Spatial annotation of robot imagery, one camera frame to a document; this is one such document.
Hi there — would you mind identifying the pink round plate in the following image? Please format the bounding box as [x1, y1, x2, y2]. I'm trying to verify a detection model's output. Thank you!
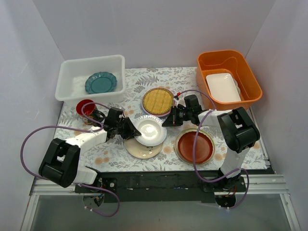
[140, 87, 177, 118]

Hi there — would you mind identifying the white plastic bin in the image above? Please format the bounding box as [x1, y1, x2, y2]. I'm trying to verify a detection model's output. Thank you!
[55, 55, 126, 107]

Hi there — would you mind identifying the white fluted bowl plate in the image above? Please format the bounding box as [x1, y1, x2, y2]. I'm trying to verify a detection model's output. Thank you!
[133, 115, 167, 146]

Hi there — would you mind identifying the red brown rimmed plate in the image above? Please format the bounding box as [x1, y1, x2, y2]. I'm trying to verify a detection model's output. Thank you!
[174, 128, 216, 166]

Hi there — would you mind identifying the cream and blue plate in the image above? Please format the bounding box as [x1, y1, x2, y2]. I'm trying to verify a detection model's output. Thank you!
[124, 139, 163, 159]

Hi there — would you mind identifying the teal scalloped ceramic plate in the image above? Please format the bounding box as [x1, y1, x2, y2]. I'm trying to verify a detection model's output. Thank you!
[85, 72, 117, 94]

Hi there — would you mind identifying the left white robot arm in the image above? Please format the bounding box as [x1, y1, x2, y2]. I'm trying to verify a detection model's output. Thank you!
[38, 107, 141, 193]

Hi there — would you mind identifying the white rectangular dish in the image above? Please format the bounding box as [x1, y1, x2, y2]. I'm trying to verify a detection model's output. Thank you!
[205, 73, 241, 103]

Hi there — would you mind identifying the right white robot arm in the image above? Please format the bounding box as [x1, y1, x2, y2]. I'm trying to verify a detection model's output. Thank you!
[162, 94, 260, 191]

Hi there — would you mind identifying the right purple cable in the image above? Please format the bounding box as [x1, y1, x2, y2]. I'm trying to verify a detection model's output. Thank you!
[175, 90, 251, 209]

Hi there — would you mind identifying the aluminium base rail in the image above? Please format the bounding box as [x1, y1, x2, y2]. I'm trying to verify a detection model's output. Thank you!
[21, 170, 301, 231]

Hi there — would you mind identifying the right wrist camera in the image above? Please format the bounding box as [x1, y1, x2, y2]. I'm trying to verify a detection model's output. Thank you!
[174, 92, 186, 107]

